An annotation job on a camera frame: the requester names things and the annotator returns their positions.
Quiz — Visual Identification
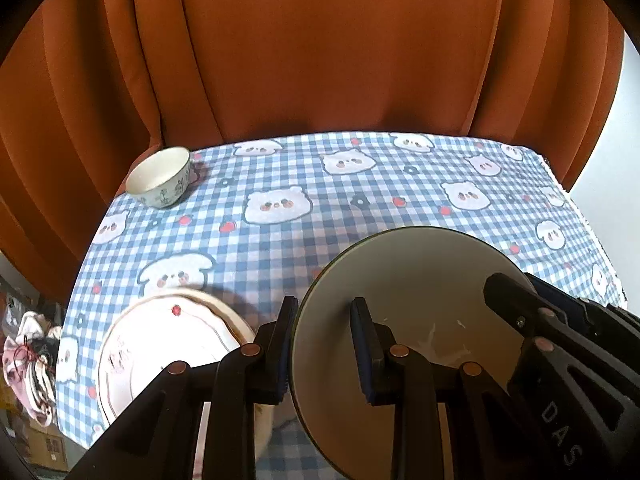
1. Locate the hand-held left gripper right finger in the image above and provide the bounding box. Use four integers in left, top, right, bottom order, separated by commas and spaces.
350, 297, 546, 480

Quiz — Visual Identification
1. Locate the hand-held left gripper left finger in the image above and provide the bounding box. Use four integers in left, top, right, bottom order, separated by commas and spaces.
65, 296, 300, 480

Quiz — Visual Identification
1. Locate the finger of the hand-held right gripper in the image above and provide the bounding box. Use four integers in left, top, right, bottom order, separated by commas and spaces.
483, 273, 571, 356
527, 274, 640, 391

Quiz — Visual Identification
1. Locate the white patterned plate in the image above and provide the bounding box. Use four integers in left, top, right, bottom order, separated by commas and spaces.
97, 287, 276, 461

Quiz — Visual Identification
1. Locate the white floral bowl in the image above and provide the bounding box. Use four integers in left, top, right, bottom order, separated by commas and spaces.
292, 226, 531, 480
125, 147, 192, 209

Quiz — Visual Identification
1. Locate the white scalloped plate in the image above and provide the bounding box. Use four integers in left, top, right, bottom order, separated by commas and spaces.
96, 292, 241, 421

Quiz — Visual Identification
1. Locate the blue checkered tablecloth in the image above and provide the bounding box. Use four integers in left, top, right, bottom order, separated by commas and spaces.
54, 131, 628, 480

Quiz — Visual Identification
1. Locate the cardboard box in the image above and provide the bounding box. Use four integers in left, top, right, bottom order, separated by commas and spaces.
22, 412, 71, 473

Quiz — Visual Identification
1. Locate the pink white cloth bundle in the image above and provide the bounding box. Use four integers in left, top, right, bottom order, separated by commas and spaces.
2, 310, 63, 428

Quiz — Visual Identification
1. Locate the orange curtain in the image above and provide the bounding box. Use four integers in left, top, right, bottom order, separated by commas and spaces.
0, 0, 626, 306

